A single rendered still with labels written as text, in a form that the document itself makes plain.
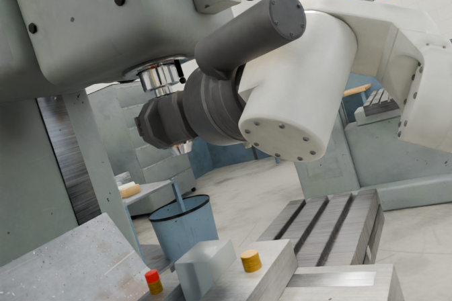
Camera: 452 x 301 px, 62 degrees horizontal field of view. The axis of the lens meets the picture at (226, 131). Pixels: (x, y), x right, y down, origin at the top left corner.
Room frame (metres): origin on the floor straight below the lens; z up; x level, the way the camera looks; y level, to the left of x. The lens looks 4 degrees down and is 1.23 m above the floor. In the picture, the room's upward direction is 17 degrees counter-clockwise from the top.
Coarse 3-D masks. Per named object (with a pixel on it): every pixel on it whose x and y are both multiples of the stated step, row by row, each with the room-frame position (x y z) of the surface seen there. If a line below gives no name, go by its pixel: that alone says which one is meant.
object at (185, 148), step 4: (184, 144) 0.47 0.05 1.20; (188, 144) 0.47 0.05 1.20; (172, 148) 0.47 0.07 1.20; (176, 148) 0.47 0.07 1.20; (180, 148) 0.47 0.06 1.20; (184, 148) 0.47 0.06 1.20; (188, 148) 0.47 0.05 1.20; (172, 152) 0.48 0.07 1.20; (176, 152) 0.47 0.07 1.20; (180, 152) 0.47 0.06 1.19; (184, 152) 0.47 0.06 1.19
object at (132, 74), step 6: (174, 54) 0.45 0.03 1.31; (180, 54) 0.46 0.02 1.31; (186, 54) 0.48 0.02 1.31; (150, 60) 0.44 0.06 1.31; (156, 60) 0.44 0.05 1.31; (162, 60) 0.44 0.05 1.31; (168, 60) 0.45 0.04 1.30; (174, 60) 0.46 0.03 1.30; (180, 60) 0.47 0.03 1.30; (186, 60) 0.49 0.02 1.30; (138, 66) 0.44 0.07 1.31; (144, 66) 0.44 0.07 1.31; (150, 66) 0.45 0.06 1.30; (126, 72) 0.45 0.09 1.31; (132, 72) 0.45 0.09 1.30; (138, 72) 0.46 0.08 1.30; (126, 78) 0.48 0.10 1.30; (132, 78) 0.49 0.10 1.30
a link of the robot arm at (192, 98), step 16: (192, 80) 0.36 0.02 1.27; (176, 96) 0.38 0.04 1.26; (192, 96) 0.35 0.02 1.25; (144, 112) 0.41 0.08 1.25; (160, 112) 0.41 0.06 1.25; (176, 112) 0.38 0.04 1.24; (192, 112) 0.36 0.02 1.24; (208, 112) 0.34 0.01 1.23; (144, 128) 0.41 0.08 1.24; (160, 128) 0.41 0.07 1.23; (176, 128) 0.39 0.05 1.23; (192, 128) 0.37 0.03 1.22; (208, 128) 0.35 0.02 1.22; (160, 144) 0.41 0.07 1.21; (224, 144) 0.38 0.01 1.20
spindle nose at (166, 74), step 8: (168, 64) 0.47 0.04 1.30; (144, 72) 0.46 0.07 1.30; (152, 72) 0.46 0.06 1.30; (160, 72) 0.46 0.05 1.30; (168, 72) 0.46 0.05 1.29; (176, 72) 0.48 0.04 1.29; (144, 80) 0.47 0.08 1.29; (152, 80) 0.46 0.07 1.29; (160, 80) 0.46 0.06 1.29; (168, 80) 0.46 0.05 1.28; (176, 80) 0.47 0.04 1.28; (144, 88) 0.47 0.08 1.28; (152, 88) 0.46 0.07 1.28
